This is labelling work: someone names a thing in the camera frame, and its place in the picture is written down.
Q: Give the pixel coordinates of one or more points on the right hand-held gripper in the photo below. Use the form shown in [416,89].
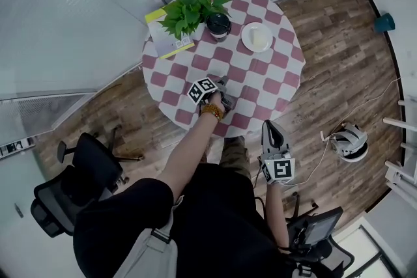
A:
[279,169]

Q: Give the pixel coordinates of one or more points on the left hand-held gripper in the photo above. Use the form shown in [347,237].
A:
[202,90]

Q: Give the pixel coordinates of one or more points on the pale food slice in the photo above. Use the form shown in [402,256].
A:
[258,39]

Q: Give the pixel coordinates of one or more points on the white plate of food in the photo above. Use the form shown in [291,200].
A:
[264,30]

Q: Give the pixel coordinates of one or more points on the person's left forearm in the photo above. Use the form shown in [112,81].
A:
[190,153]

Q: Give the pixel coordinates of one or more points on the gray shoulder bag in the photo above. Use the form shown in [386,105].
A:
[146,254]

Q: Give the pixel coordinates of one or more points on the person's right forearm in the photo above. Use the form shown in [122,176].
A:
[277,215]

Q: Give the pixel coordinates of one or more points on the red checkered round table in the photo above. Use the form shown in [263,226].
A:
[224,57]

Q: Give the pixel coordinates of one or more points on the person's olive trousers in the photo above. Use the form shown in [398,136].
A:
[235,156]

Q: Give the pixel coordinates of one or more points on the black lidded cup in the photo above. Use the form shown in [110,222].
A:
[217,25]

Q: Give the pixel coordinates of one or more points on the white headset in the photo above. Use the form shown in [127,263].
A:
[353,143]

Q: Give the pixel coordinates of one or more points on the yellow and white book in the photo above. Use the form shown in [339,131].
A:
[167,42]

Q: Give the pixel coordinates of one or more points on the green leafy potted plant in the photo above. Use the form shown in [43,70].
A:
[187,11]

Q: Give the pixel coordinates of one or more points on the person's black shirt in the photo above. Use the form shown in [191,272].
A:
[215,224]

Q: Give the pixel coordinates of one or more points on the black mesh office chair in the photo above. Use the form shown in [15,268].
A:
[335,257]

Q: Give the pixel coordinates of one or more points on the teal waste bin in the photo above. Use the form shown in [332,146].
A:
[385,22]

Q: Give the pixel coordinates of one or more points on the gray perforated panel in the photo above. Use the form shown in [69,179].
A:
[36,110]

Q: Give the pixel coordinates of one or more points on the white frame rack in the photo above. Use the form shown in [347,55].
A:
[399,172]

